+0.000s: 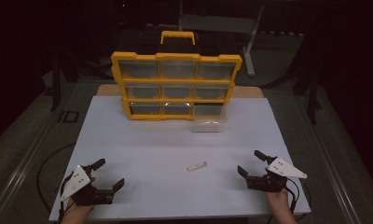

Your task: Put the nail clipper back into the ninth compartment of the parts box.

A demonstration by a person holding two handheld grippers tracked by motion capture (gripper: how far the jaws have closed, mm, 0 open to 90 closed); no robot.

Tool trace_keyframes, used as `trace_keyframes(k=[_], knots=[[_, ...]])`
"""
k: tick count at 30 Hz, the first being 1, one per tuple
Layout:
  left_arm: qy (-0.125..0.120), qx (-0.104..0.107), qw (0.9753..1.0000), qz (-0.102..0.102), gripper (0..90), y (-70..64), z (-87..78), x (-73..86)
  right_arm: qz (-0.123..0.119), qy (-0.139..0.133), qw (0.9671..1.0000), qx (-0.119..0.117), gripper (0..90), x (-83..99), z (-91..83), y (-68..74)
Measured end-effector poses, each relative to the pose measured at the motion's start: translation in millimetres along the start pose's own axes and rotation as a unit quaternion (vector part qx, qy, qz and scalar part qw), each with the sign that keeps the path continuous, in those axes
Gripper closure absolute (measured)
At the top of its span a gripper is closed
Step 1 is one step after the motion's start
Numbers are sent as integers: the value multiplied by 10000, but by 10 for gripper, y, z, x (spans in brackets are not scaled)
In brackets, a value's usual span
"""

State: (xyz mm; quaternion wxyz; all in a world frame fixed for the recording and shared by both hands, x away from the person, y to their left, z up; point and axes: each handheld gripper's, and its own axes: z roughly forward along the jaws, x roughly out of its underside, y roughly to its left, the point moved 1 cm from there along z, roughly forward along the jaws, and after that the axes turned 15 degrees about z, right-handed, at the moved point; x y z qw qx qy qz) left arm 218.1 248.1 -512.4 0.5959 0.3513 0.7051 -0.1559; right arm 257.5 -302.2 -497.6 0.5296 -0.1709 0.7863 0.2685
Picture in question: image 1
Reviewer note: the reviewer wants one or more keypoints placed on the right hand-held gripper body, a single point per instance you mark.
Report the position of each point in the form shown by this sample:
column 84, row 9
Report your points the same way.
column 281, row 170

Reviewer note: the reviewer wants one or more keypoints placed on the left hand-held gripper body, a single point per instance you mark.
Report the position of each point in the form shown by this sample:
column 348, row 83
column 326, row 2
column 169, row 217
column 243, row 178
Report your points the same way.
column 82, row 186

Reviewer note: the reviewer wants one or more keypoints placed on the small white tube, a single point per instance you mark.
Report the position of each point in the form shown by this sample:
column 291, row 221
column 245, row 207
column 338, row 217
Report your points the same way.
column 196, row 166

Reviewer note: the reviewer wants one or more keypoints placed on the single clear plastic drawer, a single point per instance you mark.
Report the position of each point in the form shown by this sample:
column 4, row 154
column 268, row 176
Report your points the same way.
column 209, row 123

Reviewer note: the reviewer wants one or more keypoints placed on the person's left hand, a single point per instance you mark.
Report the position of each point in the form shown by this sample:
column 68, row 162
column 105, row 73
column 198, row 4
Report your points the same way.
column 78, row 214

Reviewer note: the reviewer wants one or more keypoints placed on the person's right hand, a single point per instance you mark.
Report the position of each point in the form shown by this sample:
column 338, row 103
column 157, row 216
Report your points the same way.
column 279, row 205

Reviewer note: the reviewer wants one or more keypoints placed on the black metal stand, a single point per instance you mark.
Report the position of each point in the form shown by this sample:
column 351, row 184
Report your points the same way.
column 55, row 84
column 312, row 93

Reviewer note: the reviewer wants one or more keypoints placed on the yellow organizer cabinet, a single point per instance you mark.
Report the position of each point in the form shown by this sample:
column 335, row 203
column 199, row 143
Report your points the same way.
column 175, row 81

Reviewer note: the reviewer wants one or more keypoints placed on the group of clear organizer drawers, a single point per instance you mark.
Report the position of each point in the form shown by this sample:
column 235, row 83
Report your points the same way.
column 176, row 71

